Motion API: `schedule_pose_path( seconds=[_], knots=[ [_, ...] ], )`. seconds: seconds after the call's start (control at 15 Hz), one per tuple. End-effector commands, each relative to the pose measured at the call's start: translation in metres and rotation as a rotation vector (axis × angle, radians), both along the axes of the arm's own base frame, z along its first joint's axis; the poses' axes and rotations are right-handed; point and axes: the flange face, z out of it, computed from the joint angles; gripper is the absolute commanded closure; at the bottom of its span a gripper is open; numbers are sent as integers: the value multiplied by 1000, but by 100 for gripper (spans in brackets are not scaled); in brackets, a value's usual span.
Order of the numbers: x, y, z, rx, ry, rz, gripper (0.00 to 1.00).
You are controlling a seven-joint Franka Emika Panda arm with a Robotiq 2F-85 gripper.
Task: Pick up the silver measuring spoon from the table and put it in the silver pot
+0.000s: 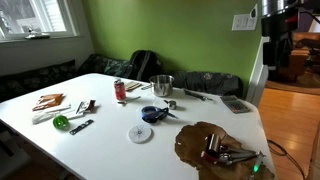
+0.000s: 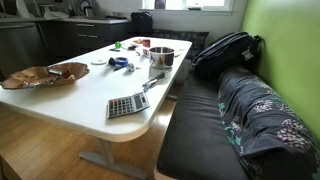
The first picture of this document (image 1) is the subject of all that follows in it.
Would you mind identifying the white framed window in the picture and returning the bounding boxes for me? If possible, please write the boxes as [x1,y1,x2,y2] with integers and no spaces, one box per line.
[0,0,81,43]

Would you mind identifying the white plastic utensil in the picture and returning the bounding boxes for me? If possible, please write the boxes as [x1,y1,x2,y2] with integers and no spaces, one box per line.
[116,95,142,105]

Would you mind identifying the green round plastic lid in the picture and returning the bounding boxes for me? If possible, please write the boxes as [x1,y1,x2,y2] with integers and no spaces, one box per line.
[52,114,71,131]

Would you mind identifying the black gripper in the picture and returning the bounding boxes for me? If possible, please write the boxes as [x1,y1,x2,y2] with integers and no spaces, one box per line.
[260,13,298,70]

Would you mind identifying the tan striped card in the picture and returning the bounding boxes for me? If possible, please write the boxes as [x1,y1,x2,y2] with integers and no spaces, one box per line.
[123,80,143,92]

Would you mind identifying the brown armchair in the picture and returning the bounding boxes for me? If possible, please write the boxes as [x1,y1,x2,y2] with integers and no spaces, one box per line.
[268,31,320,84]

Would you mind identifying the blue tape roll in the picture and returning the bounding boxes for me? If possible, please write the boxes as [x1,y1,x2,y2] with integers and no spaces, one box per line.
[140,105,162,124]

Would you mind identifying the black floor cable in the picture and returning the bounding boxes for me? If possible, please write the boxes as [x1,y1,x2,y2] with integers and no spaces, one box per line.
[266,138,307,180]

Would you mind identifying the pen with green light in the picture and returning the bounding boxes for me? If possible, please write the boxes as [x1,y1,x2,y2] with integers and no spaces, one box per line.
[249,151,267,178]

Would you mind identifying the green camouflage cushion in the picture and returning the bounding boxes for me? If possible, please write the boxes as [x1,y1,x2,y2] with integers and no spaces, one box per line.
[77,53,134,80]

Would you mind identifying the white round disc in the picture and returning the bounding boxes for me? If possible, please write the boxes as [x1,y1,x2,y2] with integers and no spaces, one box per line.
[127,123,153,145]

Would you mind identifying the small dark printed packet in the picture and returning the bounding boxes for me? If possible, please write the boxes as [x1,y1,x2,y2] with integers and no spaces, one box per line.
[75,98,98,115]

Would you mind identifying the grey calculator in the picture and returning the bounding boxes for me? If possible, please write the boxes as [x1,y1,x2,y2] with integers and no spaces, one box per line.
[219,94,251,115]

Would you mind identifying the red soda can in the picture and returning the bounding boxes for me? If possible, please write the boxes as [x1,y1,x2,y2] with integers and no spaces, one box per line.
[113,78,128,102]

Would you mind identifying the small red object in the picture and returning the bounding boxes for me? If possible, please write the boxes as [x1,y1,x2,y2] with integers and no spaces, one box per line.
[200,149,220,165]

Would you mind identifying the white plastic wrapper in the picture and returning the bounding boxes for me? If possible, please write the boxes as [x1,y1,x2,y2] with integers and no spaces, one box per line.
[31,104,85,125]

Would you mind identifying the silver metal pot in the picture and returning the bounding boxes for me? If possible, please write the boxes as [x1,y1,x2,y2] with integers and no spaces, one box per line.
[148,74,175,98]

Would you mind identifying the small figure on windowsill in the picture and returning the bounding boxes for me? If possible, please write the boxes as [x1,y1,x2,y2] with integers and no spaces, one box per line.
[24,25,51,41]

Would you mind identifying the dark floral bench cushion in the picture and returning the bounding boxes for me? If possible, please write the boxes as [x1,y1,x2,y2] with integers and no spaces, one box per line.
[0,59,78,103]

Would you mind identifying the metal tongs on board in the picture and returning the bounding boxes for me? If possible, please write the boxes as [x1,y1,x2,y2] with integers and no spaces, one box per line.
[217,147,260,167]

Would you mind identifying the black flat metal strip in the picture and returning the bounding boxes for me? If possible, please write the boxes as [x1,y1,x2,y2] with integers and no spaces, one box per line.
[68,118,95,136]

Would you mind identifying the brown wooden utensils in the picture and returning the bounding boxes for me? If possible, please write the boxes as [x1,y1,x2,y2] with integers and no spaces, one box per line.
[31,93,66,112]

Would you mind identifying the silver measuring spoon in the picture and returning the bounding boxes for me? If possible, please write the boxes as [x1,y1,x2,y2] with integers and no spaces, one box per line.
[163,99,178,111]

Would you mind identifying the brown leather mat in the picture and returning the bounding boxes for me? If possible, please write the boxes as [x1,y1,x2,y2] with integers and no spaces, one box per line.
[173,121,277,180]

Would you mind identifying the white light switch plate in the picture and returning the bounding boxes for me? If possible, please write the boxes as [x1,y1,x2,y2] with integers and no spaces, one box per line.
[231,3,259,32]

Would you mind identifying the white door frame post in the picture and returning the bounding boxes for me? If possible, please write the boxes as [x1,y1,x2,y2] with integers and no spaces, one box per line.
[245,35,275,108]

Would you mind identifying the shiny metal cup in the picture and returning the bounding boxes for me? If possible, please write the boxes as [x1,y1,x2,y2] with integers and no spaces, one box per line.
[205,132,223,158]

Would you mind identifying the black backpack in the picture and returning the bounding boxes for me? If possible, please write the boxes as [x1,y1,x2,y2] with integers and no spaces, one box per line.
[127,49,163,83]

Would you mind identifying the black handled scissors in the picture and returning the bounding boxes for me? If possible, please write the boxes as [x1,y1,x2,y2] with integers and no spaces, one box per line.
[145,106,180,123]

